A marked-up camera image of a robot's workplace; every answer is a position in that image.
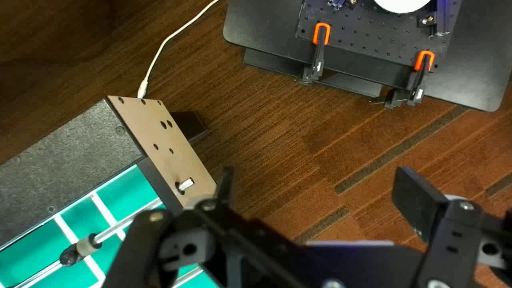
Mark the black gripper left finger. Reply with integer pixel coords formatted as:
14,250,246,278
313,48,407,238
102,166,321,288

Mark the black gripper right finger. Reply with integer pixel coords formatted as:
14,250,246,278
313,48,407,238
391,165,512,288

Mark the foosball rod one black player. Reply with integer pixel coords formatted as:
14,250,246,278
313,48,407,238
14,178,196,285

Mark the green foosball table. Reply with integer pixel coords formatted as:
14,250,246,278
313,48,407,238
0,94,220,288

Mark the orange black clamp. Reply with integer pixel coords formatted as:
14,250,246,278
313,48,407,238
300,21,334,86
371,48,438,110

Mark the black perforated breadboard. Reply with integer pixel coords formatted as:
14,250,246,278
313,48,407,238
294,0,463,90

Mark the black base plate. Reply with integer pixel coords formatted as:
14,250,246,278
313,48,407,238
222,0,512,114

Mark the white cable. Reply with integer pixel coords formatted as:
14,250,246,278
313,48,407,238
135,0,220,101

